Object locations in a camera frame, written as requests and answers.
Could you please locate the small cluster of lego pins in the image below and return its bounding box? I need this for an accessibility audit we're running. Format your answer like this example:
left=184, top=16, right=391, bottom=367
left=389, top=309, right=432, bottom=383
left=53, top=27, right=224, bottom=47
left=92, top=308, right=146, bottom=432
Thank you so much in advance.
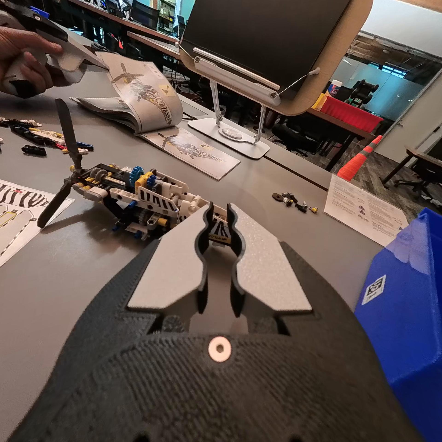
left=272, top=191, right=319, bottom=213

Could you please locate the black screen with beige rim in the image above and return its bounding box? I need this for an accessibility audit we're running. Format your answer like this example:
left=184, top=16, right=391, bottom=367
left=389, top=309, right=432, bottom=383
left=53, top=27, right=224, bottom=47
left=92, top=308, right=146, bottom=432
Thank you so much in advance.
left=178, top=0, right=374, bottom=117

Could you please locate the black office chair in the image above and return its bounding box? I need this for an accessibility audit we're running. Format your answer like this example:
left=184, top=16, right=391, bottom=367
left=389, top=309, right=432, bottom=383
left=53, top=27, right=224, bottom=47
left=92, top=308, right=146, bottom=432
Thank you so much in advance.
left=271, top=122, right=329, bottom=156

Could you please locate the zebra sticker sheet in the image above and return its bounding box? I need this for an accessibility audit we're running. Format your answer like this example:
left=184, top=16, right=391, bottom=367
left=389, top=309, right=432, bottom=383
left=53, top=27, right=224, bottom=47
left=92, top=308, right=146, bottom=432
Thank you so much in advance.
left=0, top=179, right=75, bottom=268

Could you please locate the dark side table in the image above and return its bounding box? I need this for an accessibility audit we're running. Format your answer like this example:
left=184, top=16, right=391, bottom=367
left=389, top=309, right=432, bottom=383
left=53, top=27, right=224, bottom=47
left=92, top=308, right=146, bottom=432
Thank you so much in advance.
left=380, top=147, right=442, bottom=187

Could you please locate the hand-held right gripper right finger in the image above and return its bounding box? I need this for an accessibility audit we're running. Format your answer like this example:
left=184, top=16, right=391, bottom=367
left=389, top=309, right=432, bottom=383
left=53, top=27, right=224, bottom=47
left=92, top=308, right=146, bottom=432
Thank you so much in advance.
left=226, top=202, right=315, bottom=335

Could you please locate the red fabric box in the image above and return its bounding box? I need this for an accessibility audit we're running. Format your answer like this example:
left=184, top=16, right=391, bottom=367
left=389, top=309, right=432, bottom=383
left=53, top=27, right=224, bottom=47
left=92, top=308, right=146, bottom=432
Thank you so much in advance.
left=320, top=95, right=384, bottom=133

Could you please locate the blue plastic bin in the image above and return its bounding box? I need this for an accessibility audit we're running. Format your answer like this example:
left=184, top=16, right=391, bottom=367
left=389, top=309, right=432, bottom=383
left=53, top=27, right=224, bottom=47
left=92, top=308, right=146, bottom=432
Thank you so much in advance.
left=354, top=207, right=442, bottom=442

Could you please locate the pile of loose lego pieces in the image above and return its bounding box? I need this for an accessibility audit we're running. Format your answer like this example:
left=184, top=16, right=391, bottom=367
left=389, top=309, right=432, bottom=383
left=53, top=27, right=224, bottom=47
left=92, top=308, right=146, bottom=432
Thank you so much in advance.
left=0, top=117, right=94, bottom=157

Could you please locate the white printed paper sheet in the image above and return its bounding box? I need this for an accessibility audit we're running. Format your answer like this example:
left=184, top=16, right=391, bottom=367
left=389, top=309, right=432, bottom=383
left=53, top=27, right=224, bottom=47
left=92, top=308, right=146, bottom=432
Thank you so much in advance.
left=324, top=174, right=410, bottom=248

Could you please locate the silver screen stand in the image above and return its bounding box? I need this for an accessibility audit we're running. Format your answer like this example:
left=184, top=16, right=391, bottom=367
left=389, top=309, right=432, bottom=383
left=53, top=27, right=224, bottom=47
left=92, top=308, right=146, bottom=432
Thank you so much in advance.
left=174, top=41, right=320, bottom=160

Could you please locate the lego instruction booklet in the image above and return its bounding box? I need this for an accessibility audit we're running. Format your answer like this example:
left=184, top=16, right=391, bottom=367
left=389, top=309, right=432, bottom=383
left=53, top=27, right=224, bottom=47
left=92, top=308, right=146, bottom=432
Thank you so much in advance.
left=69, top=52, right=241, bottom=181

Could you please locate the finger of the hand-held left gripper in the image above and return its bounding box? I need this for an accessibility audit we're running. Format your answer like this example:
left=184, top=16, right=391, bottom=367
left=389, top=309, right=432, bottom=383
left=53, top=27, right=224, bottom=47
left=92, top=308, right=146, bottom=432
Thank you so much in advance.
left=46, top=51, right=87, bottom=84
left=61, top=32, right=110, bottom=70

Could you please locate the lego airplane model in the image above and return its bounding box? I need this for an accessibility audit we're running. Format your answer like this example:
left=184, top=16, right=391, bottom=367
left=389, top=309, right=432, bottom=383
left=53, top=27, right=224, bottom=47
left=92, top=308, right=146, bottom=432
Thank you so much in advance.
left=36, top=98, right=235, bottom=244

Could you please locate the long wooden desk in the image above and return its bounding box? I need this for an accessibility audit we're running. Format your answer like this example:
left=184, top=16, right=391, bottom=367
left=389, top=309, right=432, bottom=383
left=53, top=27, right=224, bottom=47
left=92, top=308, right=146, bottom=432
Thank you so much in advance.
left=69, top=0, right=182, bottom=59

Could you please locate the person's left hand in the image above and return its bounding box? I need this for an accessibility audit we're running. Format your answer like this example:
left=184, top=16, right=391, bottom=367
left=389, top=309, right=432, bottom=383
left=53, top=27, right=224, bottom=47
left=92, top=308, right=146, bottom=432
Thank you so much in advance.
left=0, top=27, right=64, bottom=94

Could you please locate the orange traffic cone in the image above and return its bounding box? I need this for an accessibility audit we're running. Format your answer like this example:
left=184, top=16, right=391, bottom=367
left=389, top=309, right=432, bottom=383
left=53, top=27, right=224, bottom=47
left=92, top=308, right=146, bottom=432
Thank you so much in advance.
left=337, top=135, right=384, bottom=182

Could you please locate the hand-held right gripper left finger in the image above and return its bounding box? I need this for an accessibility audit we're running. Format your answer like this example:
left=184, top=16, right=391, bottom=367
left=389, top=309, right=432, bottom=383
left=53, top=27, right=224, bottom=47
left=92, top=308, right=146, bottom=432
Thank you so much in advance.
left=127, top=202, right=215, bottom=334

